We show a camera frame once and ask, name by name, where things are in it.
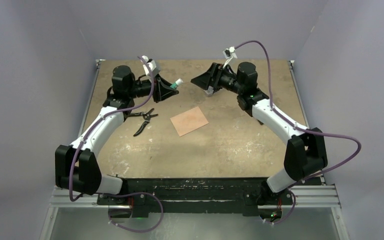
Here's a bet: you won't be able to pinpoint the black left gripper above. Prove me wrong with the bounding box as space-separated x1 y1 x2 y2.
127 73 178 103

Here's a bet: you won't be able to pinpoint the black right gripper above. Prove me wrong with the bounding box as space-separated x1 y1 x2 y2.
191 63 244 96

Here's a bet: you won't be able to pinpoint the green and white marker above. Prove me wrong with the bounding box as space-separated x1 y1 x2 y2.
170 78 184 90

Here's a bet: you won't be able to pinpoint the pink and cream envelope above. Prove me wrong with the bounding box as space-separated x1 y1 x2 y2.
170 106 209 137

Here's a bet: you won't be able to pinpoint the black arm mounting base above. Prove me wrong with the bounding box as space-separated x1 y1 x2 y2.
62 177 322 218

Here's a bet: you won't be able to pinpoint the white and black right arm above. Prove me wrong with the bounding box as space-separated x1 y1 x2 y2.
191 61 328 204

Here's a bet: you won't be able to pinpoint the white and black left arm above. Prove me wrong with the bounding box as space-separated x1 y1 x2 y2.
55 61 183 205

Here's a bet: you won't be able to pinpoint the clear plastic organizer box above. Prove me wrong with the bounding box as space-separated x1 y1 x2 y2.
204 86 216 97

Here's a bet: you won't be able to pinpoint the black pruning shears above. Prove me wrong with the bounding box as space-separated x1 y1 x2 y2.
127 108 158 137

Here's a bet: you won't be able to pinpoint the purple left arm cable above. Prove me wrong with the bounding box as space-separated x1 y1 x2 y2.
68 55 165 234

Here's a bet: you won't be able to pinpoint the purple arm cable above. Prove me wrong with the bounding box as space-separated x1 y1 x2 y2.
235 40 362 226
68 55 165 234

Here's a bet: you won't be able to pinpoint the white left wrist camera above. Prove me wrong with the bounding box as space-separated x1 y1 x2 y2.
140 55 161 79

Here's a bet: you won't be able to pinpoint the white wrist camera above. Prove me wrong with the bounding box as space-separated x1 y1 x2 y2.
140 55 161 79
222 46 238 69

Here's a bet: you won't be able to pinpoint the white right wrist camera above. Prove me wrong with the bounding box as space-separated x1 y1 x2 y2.
222 46 238 69

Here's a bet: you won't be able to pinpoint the aluminium extrusion frame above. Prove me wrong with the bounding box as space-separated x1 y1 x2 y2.
55 60 341 225

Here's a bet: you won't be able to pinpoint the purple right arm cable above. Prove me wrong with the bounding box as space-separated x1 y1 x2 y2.
235 40 362 226

